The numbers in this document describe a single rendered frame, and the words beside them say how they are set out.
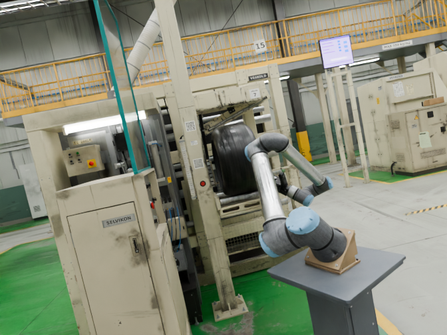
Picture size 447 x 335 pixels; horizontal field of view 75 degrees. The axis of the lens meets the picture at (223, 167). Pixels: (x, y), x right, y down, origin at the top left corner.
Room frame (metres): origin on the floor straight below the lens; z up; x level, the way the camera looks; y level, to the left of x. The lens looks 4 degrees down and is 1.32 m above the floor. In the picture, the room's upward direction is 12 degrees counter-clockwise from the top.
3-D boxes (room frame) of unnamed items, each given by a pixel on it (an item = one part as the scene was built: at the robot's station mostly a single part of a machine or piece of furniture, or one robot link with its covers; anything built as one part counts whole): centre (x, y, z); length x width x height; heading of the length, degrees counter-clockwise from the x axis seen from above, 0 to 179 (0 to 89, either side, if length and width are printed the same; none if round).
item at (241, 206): (2.21, -0.08, 0.83); 0.36 x 0.09 x 0.06; 97
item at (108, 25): (1.63, 0.44, 1.74); 0.55 x 0.02 x 0.95; 7
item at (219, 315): (2.30, 0.19, 0.02); 0.27 x 0.27 x 0.04; 7
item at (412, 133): (5.67, -3.88, 0.62); 0.91 x 0.58 x 1.25; 93
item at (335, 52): (5.63, -2.54, 2.60); 0.60 x 0.05 x 0.55; 93
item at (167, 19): (2.30, 0.19, 1.25); 0.13 x 0.13 x 2.50; 7
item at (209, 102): (2.66, -0.15, 1.71); 0.61 x 0.25 x 0.15; 97
